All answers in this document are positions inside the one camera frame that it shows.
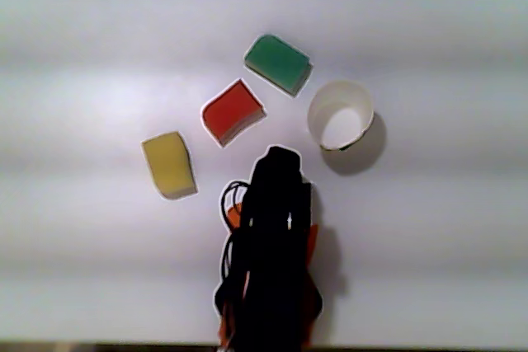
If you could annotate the yellow sponge block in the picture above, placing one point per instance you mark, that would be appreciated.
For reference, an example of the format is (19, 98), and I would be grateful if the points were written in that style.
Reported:
(169, 164)

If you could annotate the red sponge block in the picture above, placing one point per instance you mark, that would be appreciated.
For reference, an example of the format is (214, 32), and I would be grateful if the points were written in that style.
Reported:
(232, 112)

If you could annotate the green sponge block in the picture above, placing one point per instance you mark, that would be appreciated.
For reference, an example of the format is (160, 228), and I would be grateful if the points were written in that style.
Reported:
(277, 62)

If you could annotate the white paper cup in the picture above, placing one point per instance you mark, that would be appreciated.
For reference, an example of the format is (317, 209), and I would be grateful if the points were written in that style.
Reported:
(330, 100)

